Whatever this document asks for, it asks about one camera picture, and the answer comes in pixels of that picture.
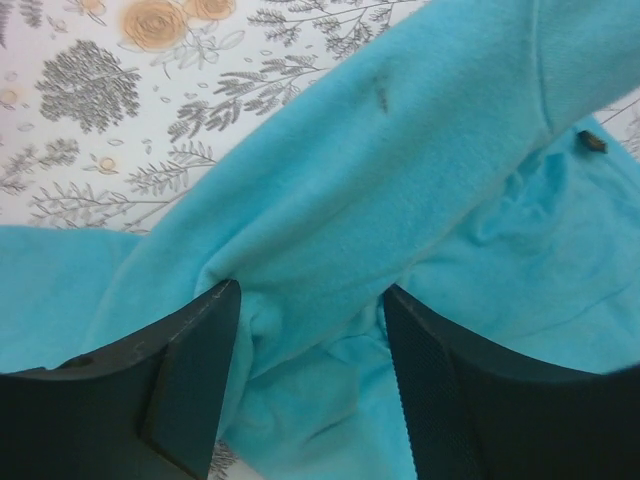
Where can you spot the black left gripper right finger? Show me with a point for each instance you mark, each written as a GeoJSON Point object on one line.
{"type": "Point", "coordinates": [477, 410]}

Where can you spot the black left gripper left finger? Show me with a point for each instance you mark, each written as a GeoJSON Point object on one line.
{"type": "Point", "coordinates": [144, 407]}

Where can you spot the turquoise t shirt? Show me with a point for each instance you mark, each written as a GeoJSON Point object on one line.
{"type": "Point", "coordinates": [327, 240]}

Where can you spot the floral patterned table mat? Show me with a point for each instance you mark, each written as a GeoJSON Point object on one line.
{"type": "Point", "coordinates": [318, 152]}

